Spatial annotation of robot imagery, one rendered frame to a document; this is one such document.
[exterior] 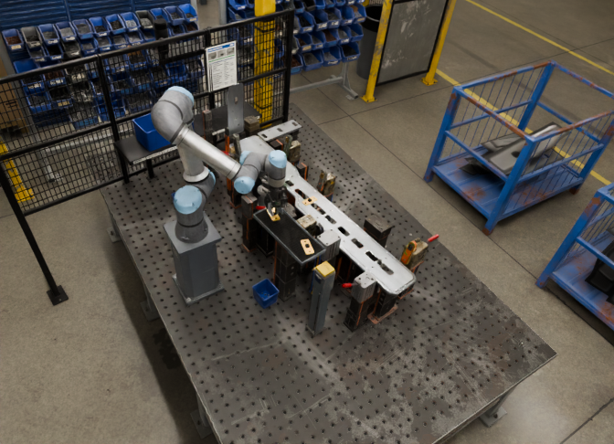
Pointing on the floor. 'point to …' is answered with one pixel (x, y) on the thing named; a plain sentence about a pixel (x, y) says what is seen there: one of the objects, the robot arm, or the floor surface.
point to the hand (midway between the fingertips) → (273, 212)
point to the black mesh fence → (134, 111)
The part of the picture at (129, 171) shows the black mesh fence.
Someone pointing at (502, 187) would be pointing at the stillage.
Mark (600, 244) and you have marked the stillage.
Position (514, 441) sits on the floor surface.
